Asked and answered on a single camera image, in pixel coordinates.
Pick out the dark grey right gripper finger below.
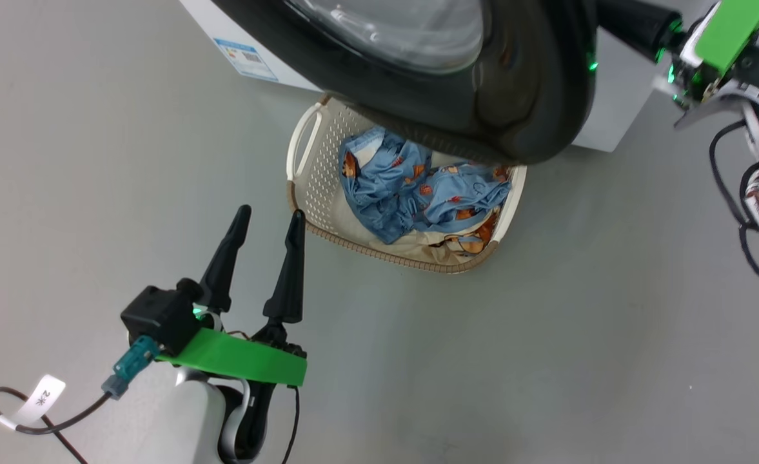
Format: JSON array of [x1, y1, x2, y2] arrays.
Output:
[[595, 0, 684, 63]]

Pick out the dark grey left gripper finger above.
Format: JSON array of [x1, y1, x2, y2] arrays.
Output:
[[199, 205, 251, 313], [263, 209, 306, 325]]

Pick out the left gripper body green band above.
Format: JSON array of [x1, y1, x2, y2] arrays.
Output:
[[157, 306, 308, 387]]

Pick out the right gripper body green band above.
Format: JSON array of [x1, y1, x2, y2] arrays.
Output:
[[653, 0, 759, 128]]

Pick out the black glass washing machine door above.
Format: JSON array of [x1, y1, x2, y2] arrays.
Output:
[[212, 0, 599, 166]]

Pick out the blue cartoon print garment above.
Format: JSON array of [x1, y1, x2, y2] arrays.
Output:
[[339, 126, 512, 244]]

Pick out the white washing machine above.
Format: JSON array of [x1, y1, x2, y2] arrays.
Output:
[[179, 0, 656, 153]]

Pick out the cream perforated laundry basket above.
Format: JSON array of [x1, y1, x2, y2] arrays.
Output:
[[287, 95, 527, 274]]

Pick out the cream cartoon print garment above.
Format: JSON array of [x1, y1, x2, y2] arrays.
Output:
[[347, 205, 502, 265]]

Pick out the blue energy label sticker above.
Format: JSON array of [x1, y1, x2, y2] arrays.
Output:
[[215, 39, 279, 82]]

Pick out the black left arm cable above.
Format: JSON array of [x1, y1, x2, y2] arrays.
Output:
[[281, 385, 301, 464]]

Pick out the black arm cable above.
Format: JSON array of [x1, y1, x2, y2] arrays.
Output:
[[708, 119, 759, 298], [281, 385, 301, 464]]

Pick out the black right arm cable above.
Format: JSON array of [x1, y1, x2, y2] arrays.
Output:
[[708, 119, 759, 298]]

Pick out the white cable label tag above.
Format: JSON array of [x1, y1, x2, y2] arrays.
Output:
[[13, 375, 67, 427]]

